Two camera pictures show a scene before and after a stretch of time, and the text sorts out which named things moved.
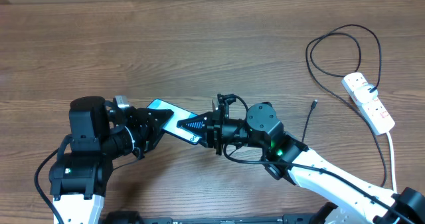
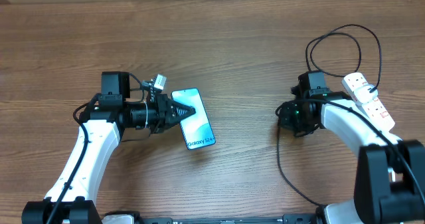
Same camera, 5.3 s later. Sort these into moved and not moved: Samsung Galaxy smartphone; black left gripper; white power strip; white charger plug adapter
Moved: Samsung Galaxy smartphone; black left gripper
Not moved: white power strip; white charger plug adapter
